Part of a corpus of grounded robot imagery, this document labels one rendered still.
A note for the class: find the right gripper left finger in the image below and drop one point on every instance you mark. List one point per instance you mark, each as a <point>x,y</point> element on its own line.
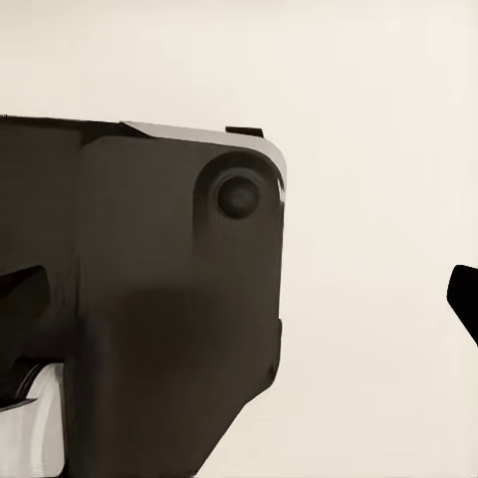
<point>25,296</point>

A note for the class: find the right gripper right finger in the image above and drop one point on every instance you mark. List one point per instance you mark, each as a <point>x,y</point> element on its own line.
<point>462,295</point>

